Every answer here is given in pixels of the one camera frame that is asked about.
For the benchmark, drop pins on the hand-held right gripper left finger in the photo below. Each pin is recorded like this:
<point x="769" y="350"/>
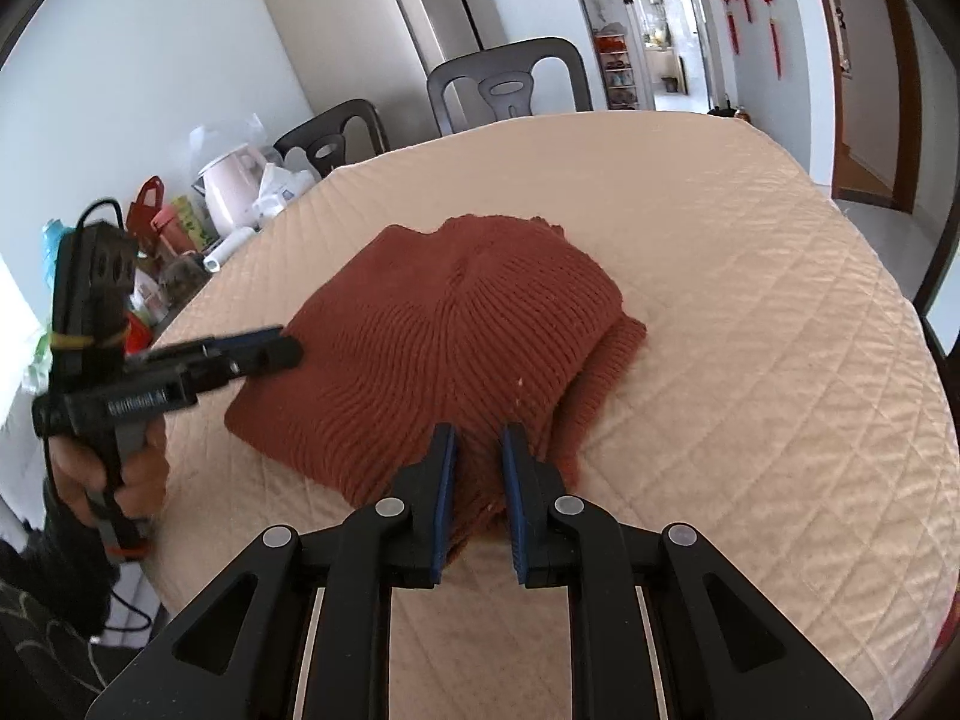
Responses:
<point x="448" y="510"/>

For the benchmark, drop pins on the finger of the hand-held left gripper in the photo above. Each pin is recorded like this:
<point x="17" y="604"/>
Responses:
<point x="262" y="360"/>
<point x="225" y="343"/>

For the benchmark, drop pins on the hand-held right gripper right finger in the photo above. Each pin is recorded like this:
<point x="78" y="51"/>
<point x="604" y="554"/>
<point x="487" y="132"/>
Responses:
<point x="514" y="510"/>

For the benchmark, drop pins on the brown knit sweater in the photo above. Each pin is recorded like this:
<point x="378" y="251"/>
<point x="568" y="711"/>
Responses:
<point x="465" y="330"/>

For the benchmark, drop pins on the person's left forearm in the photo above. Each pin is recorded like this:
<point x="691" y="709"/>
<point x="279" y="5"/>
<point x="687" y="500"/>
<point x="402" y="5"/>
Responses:
<point x="67" y="570"/>

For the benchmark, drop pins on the person's left hand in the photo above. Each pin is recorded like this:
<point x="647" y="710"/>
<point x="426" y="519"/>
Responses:
<point x="142" y="480"/>

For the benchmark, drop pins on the blue plastic bag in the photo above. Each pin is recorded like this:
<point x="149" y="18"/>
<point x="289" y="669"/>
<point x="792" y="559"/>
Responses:
<point x="56" y="240"/>

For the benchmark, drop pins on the white roll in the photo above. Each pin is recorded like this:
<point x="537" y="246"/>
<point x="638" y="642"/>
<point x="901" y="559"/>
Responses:
<point x="229" y="251"/>

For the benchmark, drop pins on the red bag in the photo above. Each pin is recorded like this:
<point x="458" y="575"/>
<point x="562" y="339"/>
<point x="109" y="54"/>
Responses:
<point x="146" y="202"/>

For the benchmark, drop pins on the pink electric kettle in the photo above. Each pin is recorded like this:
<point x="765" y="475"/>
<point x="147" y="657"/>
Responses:
<point x="229" y="191"/>

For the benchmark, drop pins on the white plastic bag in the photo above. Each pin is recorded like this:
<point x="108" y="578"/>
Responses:
<point x="289" y="180"/>

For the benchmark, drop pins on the grey plastic chair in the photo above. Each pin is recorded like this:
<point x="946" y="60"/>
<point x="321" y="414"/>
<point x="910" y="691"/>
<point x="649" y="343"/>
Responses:
<point x="330" y="142"/>
<point x="510" y="86"/>

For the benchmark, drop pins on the beige quilted table cover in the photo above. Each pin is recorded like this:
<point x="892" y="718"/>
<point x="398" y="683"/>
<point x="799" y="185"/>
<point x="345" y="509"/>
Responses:
<point x="750" y="315"/>

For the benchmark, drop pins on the beige refrigerator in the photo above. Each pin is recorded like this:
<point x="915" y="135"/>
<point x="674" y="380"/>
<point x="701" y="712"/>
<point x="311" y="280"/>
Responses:
<point x="360" y="30"/>

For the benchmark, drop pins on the shoe rack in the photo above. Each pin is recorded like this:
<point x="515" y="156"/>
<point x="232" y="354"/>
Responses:
<point x="616" y="67"/>

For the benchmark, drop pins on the dark wooden chair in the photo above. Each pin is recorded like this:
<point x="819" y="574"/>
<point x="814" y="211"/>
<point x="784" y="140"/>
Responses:
<point x="937" y="285"/>

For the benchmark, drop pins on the brown wooden door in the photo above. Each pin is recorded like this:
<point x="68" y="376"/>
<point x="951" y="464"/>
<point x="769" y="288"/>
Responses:
<point x="877" y="90"/>

